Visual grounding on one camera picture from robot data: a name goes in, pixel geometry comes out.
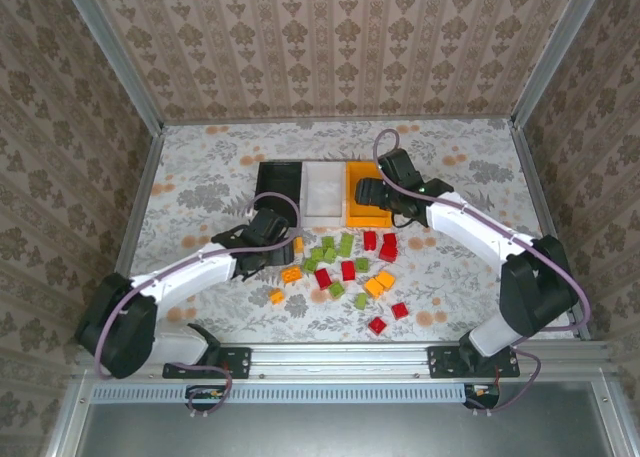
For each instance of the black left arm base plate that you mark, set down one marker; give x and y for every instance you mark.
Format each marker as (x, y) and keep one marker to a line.
(235, 362)

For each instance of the white plastic container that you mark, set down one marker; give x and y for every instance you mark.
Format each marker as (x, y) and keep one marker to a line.
(324, 194)

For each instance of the aluminium frame post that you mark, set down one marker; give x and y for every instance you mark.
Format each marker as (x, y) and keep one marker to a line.
(115, 57)
(555, 52)

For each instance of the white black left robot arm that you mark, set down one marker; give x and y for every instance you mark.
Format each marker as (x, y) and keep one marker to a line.
(195, 277)

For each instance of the orange plastic container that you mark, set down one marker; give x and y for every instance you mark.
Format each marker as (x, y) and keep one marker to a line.
(360, 169)

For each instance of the grey metal sheet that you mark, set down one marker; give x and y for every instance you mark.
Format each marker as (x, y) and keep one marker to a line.
(325, 432)

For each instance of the orange lego brick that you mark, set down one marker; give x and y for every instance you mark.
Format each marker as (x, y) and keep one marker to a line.
(298, 244)
(276, 296)
(386, 278)
(374, 287)
(291, 275)

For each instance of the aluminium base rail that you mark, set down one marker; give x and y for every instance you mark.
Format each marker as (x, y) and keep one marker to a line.
(340, 359)

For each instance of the aluminium side rail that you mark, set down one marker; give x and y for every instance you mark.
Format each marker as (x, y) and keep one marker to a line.
(530, 177)
(142, 202)

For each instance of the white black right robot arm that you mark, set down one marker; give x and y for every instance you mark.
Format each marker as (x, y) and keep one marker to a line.
(475, 232)

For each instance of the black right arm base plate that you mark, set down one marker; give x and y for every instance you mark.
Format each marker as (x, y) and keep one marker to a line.
(445, 362)

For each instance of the green lego brick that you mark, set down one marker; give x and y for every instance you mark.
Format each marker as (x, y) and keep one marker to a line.
(317, 253)
(361, 301)
(343, 251)
(336, 289)
(328, 242)
(346, 239)
(361, 264)
(310, 265)
(329, 255)

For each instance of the black plastic container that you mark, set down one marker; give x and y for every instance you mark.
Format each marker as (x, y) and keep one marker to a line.
(277, 179)

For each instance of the red lego brick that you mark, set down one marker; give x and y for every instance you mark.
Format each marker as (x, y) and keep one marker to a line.
(388, 252)
(390, 238)
(323, 278)
(348, 270)
(377, 325)
(399, 310)
(369, 240)

